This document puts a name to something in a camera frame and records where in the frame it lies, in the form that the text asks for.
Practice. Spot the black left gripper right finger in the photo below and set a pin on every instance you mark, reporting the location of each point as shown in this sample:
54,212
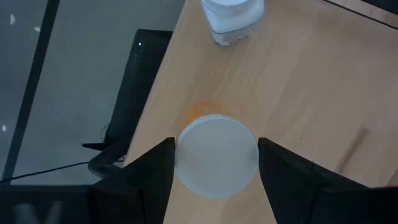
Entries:
295,193

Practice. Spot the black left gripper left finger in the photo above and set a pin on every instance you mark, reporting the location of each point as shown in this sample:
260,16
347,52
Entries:
146,186

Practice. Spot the orange vial of capsules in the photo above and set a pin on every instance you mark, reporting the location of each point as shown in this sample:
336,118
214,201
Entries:
216,155

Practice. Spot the white bottle blue-edged label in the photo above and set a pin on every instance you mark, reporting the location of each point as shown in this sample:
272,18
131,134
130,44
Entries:
231,18

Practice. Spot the black pointed stand foot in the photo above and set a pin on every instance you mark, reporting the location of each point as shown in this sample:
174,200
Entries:
96,146

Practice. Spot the black box on floor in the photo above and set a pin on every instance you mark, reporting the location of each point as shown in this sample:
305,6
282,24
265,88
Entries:
136,87

